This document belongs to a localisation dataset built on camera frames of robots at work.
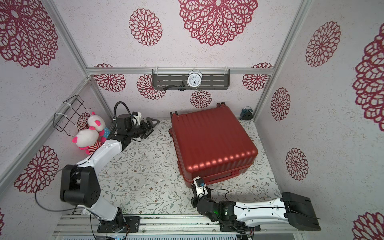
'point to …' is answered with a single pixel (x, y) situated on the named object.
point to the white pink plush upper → (97, 122)
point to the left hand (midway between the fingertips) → (158, 125)
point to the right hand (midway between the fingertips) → (190, 187)
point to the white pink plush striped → (89, 140)
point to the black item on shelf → (180, 87)
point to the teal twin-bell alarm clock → (246, 113)
